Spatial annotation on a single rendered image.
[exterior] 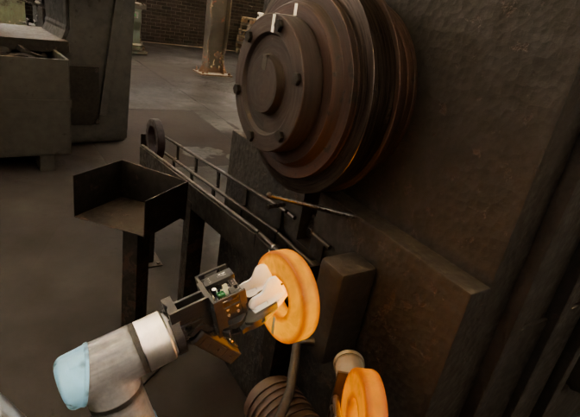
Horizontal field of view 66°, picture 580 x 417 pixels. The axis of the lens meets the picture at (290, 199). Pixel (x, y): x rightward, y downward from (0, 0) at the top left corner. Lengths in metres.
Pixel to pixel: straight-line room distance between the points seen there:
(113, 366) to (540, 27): 0.79
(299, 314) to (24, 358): 1.35
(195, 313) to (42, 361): 1.25
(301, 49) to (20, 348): 1.51
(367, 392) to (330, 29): 0.62
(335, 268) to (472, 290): 0.27
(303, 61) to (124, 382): 0.60
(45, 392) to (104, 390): 1.11
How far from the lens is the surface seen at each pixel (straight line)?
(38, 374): 1.85
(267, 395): 1.03
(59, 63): 3.27
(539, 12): 0.85
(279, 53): 0.95
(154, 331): 0.68
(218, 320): 0.69
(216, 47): 8.07
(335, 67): 0.87
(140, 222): 1.44
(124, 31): 3.87
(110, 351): 0.68
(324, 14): 0.93
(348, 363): 0.89
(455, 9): 0.94
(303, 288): 0.71
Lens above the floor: 1.27
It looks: 23 degrees down
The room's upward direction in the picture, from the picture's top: 10 degrees clockwise
